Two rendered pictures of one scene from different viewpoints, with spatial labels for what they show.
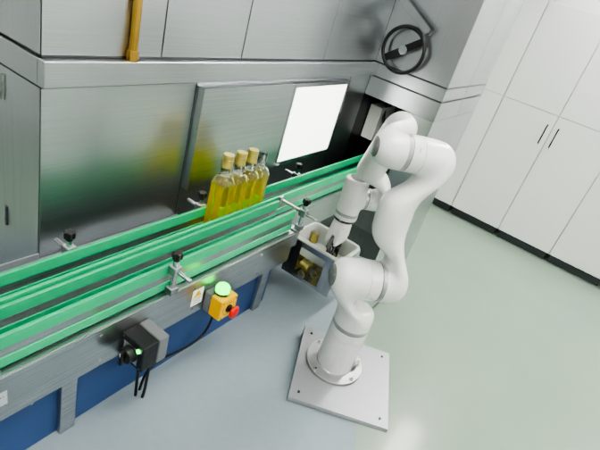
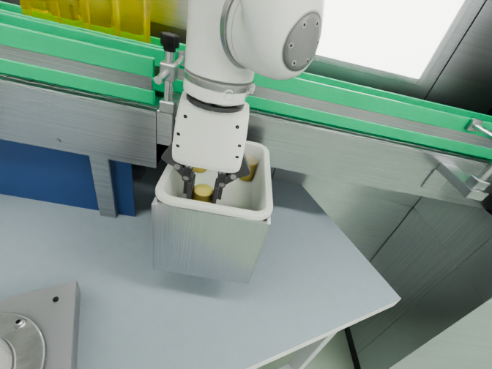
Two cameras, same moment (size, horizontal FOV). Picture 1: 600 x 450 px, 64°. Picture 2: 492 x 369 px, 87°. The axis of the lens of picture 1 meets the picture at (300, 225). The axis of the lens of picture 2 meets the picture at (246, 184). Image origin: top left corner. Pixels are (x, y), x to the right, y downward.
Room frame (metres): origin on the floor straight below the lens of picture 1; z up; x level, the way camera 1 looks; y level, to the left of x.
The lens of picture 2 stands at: (1.43, -0.45, 1.25)
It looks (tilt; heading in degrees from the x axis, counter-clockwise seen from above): 36 degrees down; 57
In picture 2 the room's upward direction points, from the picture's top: 14 degrees clockwise
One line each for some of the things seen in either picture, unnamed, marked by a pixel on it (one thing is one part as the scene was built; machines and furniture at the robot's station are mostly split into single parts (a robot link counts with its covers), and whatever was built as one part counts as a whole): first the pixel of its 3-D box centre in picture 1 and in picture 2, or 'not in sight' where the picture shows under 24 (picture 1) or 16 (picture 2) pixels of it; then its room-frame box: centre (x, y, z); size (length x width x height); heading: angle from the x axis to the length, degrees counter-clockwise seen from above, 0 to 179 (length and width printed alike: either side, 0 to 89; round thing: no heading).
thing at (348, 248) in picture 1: (324, 249); (218, 184); (1.59, -0.12, 0.97); 0.22 x 0.17 x 0.09; 63
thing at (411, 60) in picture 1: (404, 50); not in sight; (2.33, -0.21, 1.66); 0.21 x 0.05 x 0.21; 63
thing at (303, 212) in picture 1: (297, 211); (173, 72); (1.53, 0.02, 1.12); 0.17 x 0.03 x 0.12; 63
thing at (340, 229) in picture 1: (340, 229); (211, 129); (1.55, -0.15, 1.09); 0.10 x 0.07 x 0.11; 154
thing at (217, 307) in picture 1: (220, 302); not in sight; (1.12, 0.16, 0.96); 0.07 x 0.07 x 0.07; 63
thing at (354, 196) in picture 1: (354, 195); (230, 9); (1.55, -0.15, 1.24); 0.09 x 0.08 x 0.13; 104
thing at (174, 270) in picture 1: (180, 278); not in sight; (0.97, 0.25, 1.11); 0.07 x 0.04 x 0.13; 63
